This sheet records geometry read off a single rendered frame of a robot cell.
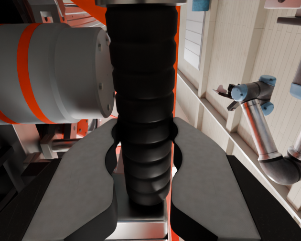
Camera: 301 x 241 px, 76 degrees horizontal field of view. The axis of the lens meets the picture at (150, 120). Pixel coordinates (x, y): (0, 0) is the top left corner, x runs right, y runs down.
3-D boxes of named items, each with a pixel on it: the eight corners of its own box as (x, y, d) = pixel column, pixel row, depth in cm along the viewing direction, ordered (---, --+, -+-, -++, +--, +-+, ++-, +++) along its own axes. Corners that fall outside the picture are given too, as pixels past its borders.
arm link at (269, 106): (277, 100, 95) (272, 115, 99) (259, 93, 104) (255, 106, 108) (265, 103, 92) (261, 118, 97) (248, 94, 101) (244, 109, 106)
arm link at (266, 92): (263, 81, 87) (257, 103, 93) (282, 78, 90) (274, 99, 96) (250, 76, 93) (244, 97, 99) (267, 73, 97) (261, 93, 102)
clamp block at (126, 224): (45, 222, 14) (63, 258, 17) (169, 220, 14) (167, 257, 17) (69, 171, 19) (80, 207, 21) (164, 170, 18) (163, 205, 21)
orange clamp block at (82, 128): (49, 134, 54) (64, 139, 63) (78, 134, 54) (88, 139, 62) (52, 110, 56) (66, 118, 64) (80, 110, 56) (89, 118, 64)
